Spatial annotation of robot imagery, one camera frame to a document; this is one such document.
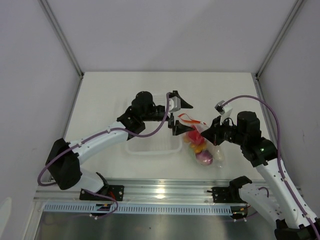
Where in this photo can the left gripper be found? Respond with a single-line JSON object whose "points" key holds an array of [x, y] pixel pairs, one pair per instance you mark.
{"points": [[179, 128]]}

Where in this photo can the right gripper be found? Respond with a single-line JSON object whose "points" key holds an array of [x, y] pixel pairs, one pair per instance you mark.
{"points": [[213, 133]]}

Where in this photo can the clear zip top bag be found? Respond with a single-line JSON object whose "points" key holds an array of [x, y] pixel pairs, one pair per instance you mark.
{"points": [[199, 126]]}

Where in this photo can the white radish with leaves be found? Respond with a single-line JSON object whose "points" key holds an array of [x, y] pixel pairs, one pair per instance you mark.
{"points": [[218, 154]]}

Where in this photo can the purple onion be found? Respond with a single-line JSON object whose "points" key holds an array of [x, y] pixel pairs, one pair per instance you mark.
{"points": [[205, 158]]}

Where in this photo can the red bell pepper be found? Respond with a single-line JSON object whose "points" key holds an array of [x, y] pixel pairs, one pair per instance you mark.
{"points": [[194, 137]]}

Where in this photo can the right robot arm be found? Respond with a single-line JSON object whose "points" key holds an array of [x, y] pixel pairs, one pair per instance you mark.
{"points": [[287, 212]]}

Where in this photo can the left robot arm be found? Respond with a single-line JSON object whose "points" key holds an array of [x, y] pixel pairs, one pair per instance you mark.
{"points": [[142, 119]]}

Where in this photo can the white plastic basket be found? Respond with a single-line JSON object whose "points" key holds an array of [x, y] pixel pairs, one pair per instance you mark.
{"points": [[161, 143]]}

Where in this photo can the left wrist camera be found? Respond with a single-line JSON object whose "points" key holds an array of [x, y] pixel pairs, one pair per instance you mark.
{"points": [[174, 104]]}

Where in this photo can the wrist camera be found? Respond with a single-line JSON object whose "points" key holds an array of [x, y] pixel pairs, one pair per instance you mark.
{"points": [[174, 104], [224, 110]]}

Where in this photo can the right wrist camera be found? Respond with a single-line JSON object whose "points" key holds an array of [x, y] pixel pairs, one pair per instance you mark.
{"points": [[224, 110]]}

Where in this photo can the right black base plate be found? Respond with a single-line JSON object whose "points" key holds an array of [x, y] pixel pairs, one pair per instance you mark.
{"points": [[230, 195]]}

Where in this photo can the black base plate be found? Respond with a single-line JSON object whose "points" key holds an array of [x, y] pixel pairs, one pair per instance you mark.
{"points": [[230, 195], [115, 192]]}

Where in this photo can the white slotted cable duct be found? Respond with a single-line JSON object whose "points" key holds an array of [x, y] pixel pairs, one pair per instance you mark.
{"points": [[126, 208]]}

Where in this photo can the aluminium mounting rail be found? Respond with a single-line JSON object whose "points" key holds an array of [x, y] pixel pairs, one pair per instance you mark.
{"points": [[144, 191]]}

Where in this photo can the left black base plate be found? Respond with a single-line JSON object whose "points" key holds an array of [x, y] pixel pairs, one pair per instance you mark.
{"points": [[115, 192]]}

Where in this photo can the left aluminium frame post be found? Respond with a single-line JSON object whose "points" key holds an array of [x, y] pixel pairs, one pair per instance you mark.
{"points": [[59, 33]]}

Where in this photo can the aluminium frame post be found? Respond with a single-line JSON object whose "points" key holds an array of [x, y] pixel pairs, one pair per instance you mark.
{"points": [[59, 33], [283, 31]]}

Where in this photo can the right aluminium frame post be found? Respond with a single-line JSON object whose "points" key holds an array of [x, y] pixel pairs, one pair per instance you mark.
{"points": [[283, 31]]}

